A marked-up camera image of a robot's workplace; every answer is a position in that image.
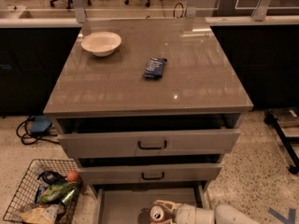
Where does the red coke can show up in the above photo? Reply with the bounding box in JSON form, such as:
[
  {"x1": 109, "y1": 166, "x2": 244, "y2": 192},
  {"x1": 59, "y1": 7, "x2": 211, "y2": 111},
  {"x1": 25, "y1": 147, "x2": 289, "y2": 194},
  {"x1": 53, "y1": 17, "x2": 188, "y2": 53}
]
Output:
[{"x1": 149, "y1": 205, "x2": 165, "y2": 223}]

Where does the green can in basket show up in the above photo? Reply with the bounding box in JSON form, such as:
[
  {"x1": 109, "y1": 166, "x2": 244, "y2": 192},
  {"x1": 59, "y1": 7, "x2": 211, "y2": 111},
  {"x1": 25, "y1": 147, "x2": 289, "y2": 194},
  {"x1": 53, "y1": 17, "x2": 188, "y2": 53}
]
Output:
[{"x1": 60, "y1": 189, "x2": 75, "y2": 206}]

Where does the middle grey drawer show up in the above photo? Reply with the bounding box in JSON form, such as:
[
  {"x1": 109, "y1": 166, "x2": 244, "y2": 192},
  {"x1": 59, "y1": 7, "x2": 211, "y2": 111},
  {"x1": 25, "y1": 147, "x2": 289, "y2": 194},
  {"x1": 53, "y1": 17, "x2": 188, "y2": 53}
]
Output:
[{"x1": 78, "y1": 163, "x2": 221, "y2": 185}]

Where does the black floor cable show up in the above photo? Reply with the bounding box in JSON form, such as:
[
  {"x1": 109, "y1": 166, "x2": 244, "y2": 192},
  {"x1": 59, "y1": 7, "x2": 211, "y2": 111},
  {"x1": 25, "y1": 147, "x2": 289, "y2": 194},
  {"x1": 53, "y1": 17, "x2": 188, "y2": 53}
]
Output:
[{"x1": 15, "y1": 115, "x2": 60, "y2": 146}]

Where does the black rolling cart frame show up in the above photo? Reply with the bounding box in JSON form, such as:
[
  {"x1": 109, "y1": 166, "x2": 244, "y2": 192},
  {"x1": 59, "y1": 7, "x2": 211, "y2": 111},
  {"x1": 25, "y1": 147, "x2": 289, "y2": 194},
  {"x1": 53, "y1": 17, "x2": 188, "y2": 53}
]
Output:
[{"x1": 264, "y1": 107, "x2": 299, "y2": 175}]

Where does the bottom grey drawer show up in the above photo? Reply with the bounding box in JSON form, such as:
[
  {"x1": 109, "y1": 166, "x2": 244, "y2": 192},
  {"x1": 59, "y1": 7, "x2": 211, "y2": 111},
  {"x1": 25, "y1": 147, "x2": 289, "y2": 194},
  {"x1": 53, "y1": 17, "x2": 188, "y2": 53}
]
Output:
[{"x1": 93, "y1": 184, "x2": 209, "y2": 224}]

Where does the grey drawer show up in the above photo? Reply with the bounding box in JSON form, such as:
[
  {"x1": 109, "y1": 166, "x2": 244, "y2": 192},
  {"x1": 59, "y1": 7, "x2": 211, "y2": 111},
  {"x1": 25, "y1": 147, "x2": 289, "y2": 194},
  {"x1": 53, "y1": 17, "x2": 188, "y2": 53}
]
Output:
[
  {"x1": 93, "y1": 184, "x2": 209, "y2": 224},
  {"x1": 78, "y1": 163, "x2": 221, "y2": 185},
  {"x1": 58, "y1": 128, "x2": 240, "y2": 159}
]

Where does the green chip bag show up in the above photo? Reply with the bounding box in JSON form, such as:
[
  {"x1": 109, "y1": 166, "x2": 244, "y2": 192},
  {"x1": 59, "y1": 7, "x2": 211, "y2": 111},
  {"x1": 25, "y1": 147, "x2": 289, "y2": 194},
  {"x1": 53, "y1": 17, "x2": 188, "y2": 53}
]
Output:
[{"x1": 37, "y1": 182, "x2": 76, "y2": 203}]

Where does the yellow snack bag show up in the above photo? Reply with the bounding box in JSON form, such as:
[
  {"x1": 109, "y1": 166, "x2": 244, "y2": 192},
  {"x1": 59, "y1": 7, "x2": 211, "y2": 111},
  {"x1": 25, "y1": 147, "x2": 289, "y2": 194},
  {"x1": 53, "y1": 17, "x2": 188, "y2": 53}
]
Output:
[{"x1": 20, "y1": 204, "x2": 60, "y2": 224}]

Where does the white bowl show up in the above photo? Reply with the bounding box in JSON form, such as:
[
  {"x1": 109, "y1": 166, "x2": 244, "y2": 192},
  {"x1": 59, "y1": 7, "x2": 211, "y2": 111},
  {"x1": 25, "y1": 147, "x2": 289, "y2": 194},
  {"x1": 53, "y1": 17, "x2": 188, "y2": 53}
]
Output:
[{"x1": 81, "y1": 32, "x2": 121, "y2": 57}]

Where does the blue snack packet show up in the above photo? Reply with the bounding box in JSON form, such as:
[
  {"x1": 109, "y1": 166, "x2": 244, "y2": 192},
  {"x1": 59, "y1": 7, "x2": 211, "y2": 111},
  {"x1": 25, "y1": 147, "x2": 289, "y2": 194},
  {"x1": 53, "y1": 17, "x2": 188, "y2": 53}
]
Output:
[{"x1": 143, "y1": 57, "x2": 167, "y2": 79}]

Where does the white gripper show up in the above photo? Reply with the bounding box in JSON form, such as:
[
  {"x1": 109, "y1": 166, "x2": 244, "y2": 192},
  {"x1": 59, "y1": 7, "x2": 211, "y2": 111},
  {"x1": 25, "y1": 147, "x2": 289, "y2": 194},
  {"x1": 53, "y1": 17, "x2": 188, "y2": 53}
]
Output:
[{"x1": 150, "y1": 200, "x2": 215, "y2": 224}]

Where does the orange fruit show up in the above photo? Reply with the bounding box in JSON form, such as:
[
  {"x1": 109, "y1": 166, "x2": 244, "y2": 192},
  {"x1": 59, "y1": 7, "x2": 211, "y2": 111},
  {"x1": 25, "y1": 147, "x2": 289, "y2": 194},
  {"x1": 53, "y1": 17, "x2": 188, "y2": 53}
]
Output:
[{"x1": 66, "y1": 170, "x2": 78, "y2": 182}]

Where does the black wire basket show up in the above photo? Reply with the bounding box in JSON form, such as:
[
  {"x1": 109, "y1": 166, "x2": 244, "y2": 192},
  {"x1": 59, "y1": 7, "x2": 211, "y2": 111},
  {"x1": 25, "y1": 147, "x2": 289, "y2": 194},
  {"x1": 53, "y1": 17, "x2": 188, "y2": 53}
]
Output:
[{"x1": 3, "y1": 159, "x2": 81, "y2": 224}]

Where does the black bag in basket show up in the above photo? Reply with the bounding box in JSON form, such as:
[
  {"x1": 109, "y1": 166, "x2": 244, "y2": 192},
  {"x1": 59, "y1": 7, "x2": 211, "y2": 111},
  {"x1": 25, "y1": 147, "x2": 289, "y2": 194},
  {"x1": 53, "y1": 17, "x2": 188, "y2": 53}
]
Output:
[{"x1": 38, "y1": 171, "x2": 66, "y2": 185}]

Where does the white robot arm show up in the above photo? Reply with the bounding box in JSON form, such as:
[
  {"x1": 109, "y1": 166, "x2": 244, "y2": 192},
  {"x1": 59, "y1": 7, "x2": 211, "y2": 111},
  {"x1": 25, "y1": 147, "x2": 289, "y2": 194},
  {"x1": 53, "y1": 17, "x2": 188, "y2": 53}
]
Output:
[{"x1": 149, "y1": 200, "x2": 260, "y2": 224}]

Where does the top grey drawer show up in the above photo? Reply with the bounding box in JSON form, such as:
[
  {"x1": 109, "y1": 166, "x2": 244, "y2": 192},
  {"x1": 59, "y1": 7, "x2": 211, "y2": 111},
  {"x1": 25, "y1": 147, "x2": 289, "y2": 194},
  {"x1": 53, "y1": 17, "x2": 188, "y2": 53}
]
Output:
[{"x1": 58, "y1": 128, "x2": 240, "y2": 159}]

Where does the grey drawer cabinet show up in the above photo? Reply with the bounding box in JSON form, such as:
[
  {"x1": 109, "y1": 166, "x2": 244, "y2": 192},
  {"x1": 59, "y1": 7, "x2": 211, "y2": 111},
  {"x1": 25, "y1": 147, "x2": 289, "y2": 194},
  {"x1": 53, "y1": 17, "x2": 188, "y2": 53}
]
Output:
[{"x1": 44, "y1": 19, "x2": 252, "y2": 210}]

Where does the blue foot pedal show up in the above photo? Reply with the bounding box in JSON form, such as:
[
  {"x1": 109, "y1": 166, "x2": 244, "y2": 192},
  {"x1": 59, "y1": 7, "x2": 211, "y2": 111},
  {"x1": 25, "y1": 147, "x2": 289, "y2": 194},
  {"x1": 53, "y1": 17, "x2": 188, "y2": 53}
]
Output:
[{"x1": 30, "y1": 116, "x2": 52, "y2": 134}]

